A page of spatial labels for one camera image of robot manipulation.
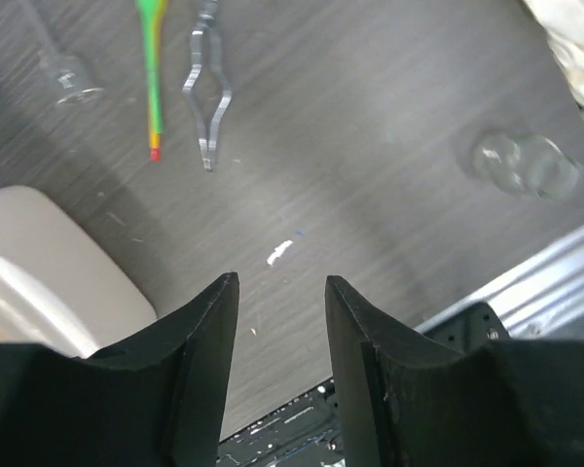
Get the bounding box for aluminium rail frame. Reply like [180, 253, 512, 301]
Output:
[413, 116, 584, 341]

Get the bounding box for white plastic bin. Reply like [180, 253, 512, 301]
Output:
[0, 186, 158, 357]

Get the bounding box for green rainbow spoon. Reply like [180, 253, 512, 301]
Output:
[135, 0, 166, 162]

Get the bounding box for cream cloth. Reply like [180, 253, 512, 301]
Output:
[525, 0, 584, 106]

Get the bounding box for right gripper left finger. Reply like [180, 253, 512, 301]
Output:
[0, 272, 238, 466]

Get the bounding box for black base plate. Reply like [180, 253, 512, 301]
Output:
[216, 303, 509, 467]

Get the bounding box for small clear glass bottle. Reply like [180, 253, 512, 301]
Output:
[471, 130, 583, 200]

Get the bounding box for metal crucible tongs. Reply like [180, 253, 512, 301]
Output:
[182, 0, 233, 172]

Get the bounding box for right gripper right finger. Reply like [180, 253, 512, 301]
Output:
[325, 275, 584, 466]

